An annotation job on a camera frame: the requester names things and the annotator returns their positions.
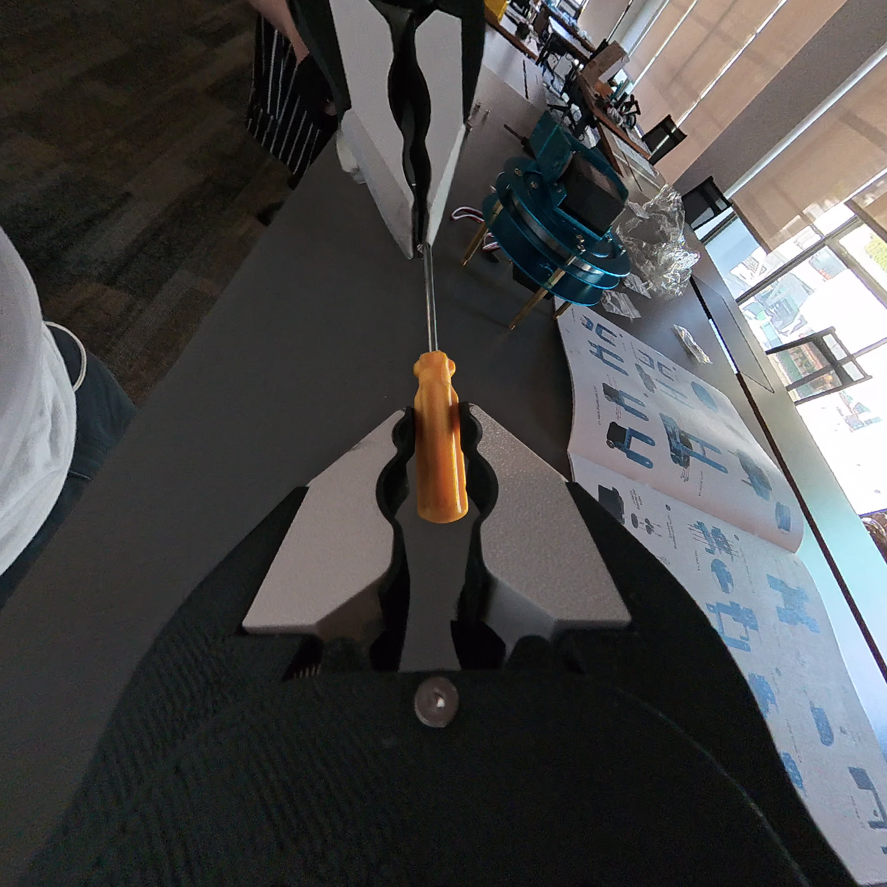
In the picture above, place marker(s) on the wood edged grey desk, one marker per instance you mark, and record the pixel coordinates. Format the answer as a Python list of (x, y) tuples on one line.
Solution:
[(623, 145)]

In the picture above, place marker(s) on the dark grey desk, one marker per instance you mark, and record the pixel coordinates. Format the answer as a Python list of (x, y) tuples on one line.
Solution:
[(277, 346)]

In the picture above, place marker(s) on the person's left hand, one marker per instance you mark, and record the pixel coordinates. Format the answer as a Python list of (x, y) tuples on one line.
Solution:
[(281, 24)]

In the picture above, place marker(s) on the person's white shirt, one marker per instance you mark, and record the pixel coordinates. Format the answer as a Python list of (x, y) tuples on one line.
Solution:
[(28, 416)]

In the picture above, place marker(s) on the beige roller blind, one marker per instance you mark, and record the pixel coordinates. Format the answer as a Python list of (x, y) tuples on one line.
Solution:
[(818, 159)]

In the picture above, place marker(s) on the small clear parts bag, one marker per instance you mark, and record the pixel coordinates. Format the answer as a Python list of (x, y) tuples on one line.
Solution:
[(691, 344)]

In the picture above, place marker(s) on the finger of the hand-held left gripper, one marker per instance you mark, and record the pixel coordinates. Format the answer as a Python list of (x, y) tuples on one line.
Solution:
[(367, 104), (450, 83)]

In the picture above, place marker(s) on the blue toy robot arm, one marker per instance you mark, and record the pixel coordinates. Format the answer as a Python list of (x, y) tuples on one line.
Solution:
[(526, 229)]

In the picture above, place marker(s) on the black mesh chair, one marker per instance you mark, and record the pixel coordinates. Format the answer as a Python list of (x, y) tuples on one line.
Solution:
[(818, 360), (664, 138), (707, 208)]

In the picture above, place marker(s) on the silver bolt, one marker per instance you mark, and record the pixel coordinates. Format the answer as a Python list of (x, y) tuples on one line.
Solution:
[(473, 118)]

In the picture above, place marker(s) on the black white striped bag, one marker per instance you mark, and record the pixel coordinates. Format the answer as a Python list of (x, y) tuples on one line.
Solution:
[(284, 118)]

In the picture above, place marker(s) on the crumpled clear plastic wrap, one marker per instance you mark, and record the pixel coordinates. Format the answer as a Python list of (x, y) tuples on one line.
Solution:
[(658, 235)]

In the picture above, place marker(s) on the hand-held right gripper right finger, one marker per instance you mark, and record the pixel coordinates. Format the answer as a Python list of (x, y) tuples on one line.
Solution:
[(547, 554)]

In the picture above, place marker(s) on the window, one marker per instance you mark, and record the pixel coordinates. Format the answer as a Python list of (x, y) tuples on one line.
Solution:
[(831, 346)]

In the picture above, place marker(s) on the printed instruction sheet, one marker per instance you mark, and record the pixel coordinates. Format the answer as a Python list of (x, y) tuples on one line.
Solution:
[(693, 554)]

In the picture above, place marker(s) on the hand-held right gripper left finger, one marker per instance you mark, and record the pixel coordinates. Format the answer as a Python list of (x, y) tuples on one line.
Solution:
[(326, 554)]

